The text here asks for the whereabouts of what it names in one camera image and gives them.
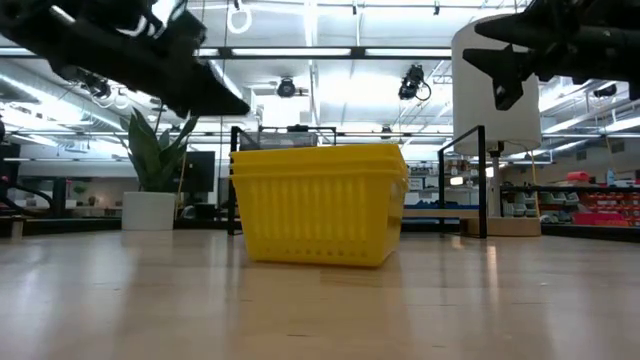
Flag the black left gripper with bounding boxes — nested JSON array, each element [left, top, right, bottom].
[[0, 0, 251, 119]]

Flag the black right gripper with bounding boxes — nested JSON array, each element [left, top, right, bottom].
[[462, 0, 640, 111]]

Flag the yellow plastic slotted basket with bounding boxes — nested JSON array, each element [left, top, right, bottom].
[[230, 162, 410, 268], [229, 143, 408, 166]]

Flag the black monitor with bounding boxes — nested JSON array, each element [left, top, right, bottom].
[[178, 150, 217, 194]]

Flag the white panel on stand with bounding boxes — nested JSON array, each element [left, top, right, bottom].
[[451, 13, 543, 238]]

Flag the green leafy plant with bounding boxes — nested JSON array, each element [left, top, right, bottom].
[[118, 107, 200, 194]]

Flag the white plant pot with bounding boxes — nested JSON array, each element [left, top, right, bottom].
[[121, 191, 178, 232]]

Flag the red storage bin rack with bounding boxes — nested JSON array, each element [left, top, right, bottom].
[[539, 171, 640, 227]]

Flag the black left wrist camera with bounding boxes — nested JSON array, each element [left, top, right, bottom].
[[167, 9, 208, 50]]

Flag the black round ceiling camera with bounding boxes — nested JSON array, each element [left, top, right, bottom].
[[276, 76, 298, 99]]

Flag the black overhead camera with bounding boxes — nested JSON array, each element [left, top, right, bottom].
[[398, 63, 432, 101]]

